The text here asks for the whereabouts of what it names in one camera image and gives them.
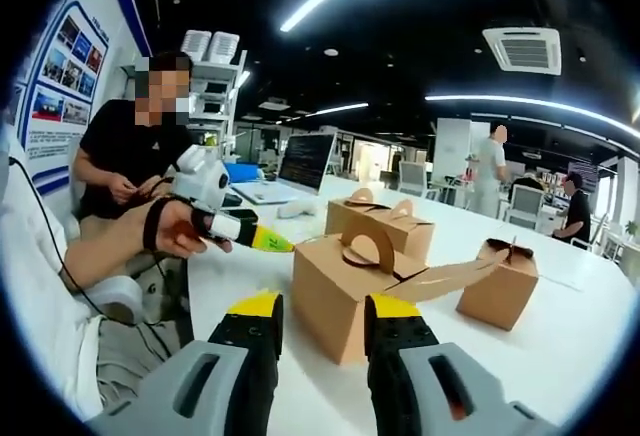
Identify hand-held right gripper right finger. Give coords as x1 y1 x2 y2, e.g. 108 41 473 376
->
363 291 559 436

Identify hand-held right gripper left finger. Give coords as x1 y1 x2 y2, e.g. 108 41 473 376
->
84 291 285 436

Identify brown paper box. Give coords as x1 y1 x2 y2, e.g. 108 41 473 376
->
291 225 516 368
455 237 540 332
372 199 435 268
324 187 389 253

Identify person's left hand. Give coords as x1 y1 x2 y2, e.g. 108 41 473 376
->
142 198 235 258

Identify blue plastic tray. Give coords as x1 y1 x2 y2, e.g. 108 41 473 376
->
225 164 267 187

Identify white handheld device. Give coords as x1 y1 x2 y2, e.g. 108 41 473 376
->
276 200 320 219

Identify white shelf rack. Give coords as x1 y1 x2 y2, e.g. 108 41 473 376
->
184 49 250 158

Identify person's grey trousers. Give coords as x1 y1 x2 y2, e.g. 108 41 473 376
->
95 255 195 403

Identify silver laptop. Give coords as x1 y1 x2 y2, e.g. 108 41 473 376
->
232 131 338 206

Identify white container stack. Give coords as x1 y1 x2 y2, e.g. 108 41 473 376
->
207 31 242 65
179 29 214 63

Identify short ceiling light strip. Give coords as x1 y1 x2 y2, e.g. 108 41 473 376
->
301 101 370 118

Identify white office chair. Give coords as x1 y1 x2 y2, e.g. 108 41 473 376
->
503 184 547 231
397 160 427 196

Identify purple screen monitor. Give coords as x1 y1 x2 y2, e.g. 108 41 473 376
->
566 161 600 183

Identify curved ceiling light strip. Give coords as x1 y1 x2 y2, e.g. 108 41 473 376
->
424 94 640 138

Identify ceiling air conditioner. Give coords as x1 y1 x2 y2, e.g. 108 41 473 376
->
481 25 563 77

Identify blue white wall poster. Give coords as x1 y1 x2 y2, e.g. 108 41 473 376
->
0 0 152 198

